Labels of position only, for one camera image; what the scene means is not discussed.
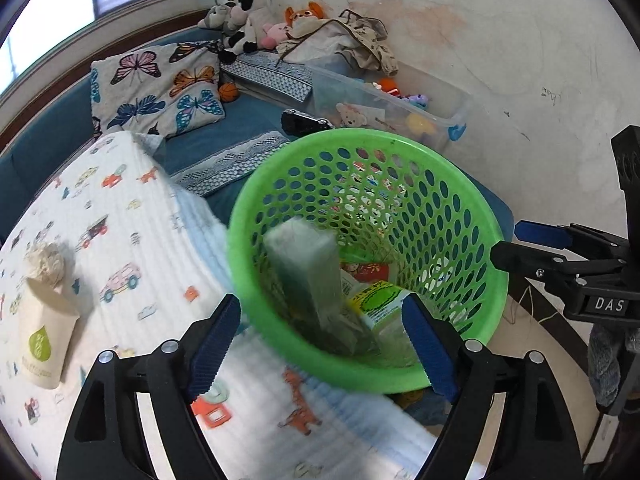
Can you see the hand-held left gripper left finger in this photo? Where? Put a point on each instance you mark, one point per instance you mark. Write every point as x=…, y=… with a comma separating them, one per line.
x=215, y=350

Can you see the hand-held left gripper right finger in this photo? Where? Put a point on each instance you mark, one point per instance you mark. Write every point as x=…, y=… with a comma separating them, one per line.
x=430, y=350

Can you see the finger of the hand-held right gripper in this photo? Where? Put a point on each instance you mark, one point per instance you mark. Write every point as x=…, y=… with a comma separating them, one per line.
x=537, y=232
x=520, y=255

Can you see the yellow snack packet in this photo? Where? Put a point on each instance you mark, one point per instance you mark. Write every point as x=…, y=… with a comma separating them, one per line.
x=377, y=305

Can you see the white milk carton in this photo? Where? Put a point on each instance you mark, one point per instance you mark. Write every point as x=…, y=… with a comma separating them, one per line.
x=310, y=275

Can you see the green plastic basket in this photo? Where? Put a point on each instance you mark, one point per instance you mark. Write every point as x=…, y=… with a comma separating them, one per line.
x=310, y=175

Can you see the person's right hand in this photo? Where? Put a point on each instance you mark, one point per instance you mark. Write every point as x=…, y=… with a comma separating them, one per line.
x=605, y=360

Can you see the red printed wrapper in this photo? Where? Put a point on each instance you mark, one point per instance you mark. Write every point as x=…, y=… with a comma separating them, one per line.
x=370, y=270

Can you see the clear plastic storage box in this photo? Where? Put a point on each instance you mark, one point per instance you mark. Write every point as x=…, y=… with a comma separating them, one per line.
x=450, y=110

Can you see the yellow toy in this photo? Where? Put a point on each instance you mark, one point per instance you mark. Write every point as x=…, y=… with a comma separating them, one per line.
x=420, y=122

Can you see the white tissue pack green leaf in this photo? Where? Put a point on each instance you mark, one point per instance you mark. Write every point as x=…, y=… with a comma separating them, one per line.
x=47, y=335

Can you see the purple toy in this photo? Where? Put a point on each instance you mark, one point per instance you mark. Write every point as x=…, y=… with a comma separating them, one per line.
x=419, y=100

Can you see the lace trimmed blue cushion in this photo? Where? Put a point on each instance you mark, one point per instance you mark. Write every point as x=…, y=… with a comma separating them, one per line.
x=225, y=165

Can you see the crumpled paper ball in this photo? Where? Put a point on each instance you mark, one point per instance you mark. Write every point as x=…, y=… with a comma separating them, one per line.
x=45, y=265

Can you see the bear picture card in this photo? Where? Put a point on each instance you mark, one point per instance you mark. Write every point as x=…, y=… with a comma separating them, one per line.
x=352, y=115

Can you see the blue sofa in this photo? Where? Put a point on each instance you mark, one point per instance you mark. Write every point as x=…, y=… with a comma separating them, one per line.
x=250, y=115

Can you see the black folded tool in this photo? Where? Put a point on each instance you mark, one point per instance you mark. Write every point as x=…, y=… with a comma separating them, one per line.
x=302, y=121

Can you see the small basketball toy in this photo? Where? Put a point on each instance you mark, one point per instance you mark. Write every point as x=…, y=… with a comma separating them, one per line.
x=228, y=92

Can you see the beige patterned cloth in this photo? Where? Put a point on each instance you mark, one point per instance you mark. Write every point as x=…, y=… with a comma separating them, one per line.
x=360, y=35

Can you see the butterfly print pillow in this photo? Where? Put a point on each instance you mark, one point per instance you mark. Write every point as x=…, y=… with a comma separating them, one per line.
x=155, y=90

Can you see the blue white patterned mat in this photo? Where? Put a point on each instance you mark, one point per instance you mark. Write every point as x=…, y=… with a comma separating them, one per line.
x=270, y=77

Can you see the orange fox plush toy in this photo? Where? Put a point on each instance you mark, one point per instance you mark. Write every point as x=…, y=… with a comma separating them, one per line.
x=305, y=14

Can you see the pink pig plush toy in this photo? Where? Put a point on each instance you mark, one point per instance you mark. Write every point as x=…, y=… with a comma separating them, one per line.
x=275, y=35

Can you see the cow plush toy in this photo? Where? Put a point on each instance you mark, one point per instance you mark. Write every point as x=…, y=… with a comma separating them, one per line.
x=250, y=20

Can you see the grey plush toy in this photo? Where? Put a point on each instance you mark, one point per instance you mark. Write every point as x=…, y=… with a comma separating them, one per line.
x=215, y=16

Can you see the window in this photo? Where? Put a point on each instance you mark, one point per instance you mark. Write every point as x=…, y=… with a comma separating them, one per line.
x=45, y=15

